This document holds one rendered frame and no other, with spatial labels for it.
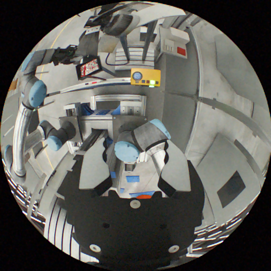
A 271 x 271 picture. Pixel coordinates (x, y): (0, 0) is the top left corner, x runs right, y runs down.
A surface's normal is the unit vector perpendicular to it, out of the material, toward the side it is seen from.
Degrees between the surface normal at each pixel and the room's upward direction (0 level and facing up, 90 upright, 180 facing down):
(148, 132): 51
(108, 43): 55
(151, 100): 0
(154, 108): 0
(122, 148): 8
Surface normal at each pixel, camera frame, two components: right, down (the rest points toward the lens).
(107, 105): 0.00, 0.48
